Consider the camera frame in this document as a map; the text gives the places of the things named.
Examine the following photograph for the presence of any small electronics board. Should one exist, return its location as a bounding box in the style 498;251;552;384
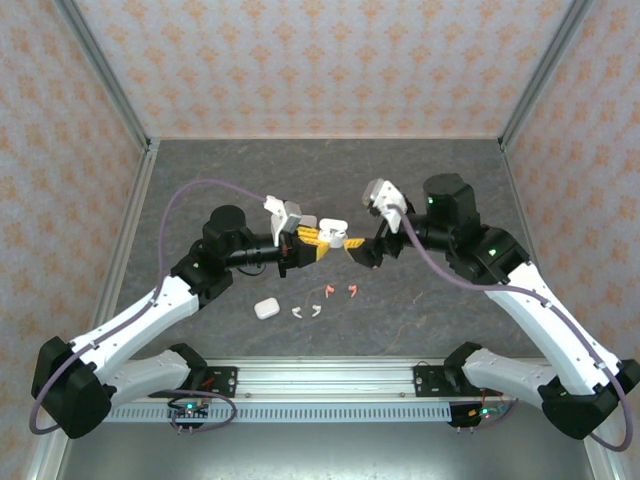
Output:
167;401;210;420
467;403;509;420

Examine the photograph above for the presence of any grey metal sheet panel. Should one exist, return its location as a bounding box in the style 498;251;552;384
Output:
54;419;599;480

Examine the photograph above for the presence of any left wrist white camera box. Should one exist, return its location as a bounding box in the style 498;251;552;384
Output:
263;194;305;247

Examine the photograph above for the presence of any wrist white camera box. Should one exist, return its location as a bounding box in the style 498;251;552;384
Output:
362;178;409;234
263;194;305;247

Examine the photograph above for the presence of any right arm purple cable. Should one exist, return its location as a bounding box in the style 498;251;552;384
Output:
402;212;632;454

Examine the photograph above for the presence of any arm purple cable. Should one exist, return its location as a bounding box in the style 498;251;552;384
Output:
402;212;632;454
29;178;267;436

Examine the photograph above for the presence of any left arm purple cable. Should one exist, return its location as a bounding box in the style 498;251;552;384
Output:
29;178;267;436

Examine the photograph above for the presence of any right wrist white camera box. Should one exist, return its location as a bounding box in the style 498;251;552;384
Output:
362;178;409;234

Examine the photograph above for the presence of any aluminium table side rail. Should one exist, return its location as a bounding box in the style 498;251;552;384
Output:
87;138;161;341
499;138;551;301

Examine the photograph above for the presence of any long aluminium mounting rail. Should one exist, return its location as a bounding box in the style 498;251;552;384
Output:
114;355;556;402

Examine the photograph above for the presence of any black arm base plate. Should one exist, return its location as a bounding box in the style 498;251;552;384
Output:
413;363;454;400
187;366;239;399

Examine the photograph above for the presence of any slotted grey cable duct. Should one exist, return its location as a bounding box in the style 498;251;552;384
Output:
107;404;454;425

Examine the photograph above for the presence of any aluminium frame post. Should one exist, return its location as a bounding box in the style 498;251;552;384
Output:
498;0;597;154
52;0;154;154

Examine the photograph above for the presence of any short aluminium frame rail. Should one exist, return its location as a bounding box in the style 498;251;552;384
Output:
22;437;66;480
582;439;624;480

